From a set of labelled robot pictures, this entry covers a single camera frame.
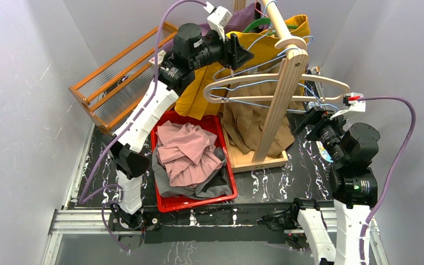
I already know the black metal base frame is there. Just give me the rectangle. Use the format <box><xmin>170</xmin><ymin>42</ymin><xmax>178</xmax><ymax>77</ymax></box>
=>
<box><xmin>49</xmin><ymin>199</ymin><xmax>381</xmax><ymax>253</ymax></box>

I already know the mustard yellow garment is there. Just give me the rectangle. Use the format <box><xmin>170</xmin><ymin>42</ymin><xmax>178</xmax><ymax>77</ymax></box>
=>
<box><xmin>174</xmin><ymin>14</ymin><xmax>311</xmax><ymax>121</ymax></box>

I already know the purple cable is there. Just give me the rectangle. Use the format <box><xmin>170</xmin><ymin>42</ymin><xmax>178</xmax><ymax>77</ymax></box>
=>
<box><xmin>358</xmin><ymin>96</ymin><xmax>417</xmax><ymax>265</ymax></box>
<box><xmin>78</xmin><ymin>0</ymin><xmax>216</xmax><ymax>253</ymax></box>

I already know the orange wooden shoe rack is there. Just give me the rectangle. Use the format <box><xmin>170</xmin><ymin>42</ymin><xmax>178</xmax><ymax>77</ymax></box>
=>
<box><xmin>69</xmin><ymin>22</ymin><xmax>178</xmax><ymax>134</ymax></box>

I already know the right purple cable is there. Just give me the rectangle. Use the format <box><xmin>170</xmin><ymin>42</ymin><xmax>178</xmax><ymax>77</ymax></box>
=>
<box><xmin>358</xmin><ymin>96</ymin><xmax>417</xmax><ymax>265</ymax></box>

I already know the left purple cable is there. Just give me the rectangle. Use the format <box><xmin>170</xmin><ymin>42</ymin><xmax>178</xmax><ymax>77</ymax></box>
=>
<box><xmin>78</xmin><ymin>0</ymin><xmax>216</xmax><ymax>253</ymax></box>

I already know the purple garment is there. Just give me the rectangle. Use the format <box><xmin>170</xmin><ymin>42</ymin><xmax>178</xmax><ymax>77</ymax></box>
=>
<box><xmin>162</xmin><ymin>1</ymin><xmax>262</xmax><ymax>51</ymax></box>

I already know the khaki tan garment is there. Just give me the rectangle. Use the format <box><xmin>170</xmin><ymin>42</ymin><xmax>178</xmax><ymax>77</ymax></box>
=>
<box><xmin>221</xmin><ymin>66</ymin><xmax>308</xmax><ymax>158</ymax></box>

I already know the wooden clothes rack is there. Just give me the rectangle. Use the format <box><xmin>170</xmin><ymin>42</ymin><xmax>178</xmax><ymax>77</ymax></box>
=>
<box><xmin>203</xmin><ymin>1</ymin><xmax>309</xmax><ymax>173</ymax></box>

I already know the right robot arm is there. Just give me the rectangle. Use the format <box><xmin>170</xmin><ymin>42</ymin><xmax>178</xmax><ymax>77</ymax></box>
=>
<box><xmin>289</xmin><ymin>107</ymin><xmax>380</xmax><ymax>264</ymax></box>

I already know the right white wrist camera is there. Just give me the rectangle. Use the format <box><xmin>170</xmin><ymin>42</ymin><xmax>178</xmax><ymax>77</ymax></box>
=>
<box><xmin>330</xmin><ymin>92</ymin><xmax>366</xmax><ymax>120</ymax></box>

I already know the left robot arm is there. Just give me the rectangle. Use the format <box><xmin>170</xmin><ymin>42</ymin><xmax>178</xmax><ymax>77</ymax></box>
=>
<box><xmin>103</xmin><ymin>23</ymin><xmax>254</xmax><ymax>230</ymax></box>

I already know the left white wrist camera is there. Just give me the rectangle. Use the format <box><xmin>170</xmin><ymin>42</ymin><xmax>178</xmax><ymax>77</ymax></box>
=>
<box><xmin>204</xmin><ymin>2</ymin><xmax>232</xmax><ymax>42</ymax></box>

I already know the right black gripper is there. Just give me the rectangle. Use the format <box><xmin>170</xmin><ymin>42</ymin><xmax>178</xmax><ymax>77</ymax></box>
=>
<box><xmin>285</xmin><ymin>104</ymin><xmax>352</xmax><ymax>163</ymax></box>

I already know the grey pleated skirt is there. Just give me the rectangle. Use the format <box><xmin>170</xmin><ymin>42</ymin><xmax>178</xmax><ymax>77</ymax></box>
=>
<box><xmin>152</xmin><ymin>147</ymin><xmax>232</xmax><ymax>200</ymax></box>

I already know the small white box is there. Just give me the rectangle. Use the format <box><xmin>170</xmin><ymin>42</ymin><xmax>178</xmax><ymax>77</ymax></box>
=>
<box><xmin>149</xmin><ymin>50</ymin><xmax>166</xmax><ymax>68</ymax></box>

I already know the pink ruffled garment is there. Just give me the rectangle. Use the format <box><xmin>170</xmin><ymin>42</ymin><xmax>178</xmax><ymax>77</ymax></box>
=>
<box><xmin>156</xmin><ymin>121</ymin><xmax>222</xmax><ymax>187</ymax></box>

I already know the green hanger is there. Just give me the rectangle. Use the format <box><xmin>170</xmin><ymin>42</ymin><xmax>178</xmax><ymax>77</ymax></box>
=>
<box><xmin>242</xmin><ymin>16</ymin><xmax>299</xmax><ymax>34</ymax></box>

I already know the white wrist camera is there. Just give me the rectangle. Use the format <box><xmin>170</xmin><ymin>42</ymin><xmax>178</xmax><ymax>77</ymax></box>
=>
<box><xmin>204</xmin><ymin>2</ymin><xmax>232</xmax><ymax>42</ymax></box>
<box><xmin>330</xmin><ymin>92</ymin><xmax>366</xmax><ymax>120</ymax></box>

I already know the beige plastic hanger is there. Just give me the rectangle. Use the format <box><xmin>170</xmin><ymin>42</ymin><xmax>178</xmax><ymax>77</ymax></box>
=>
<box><xmin>203</xmin><ymin>73</ymin><xmax>351</xmax><ymax>104</ymax></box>

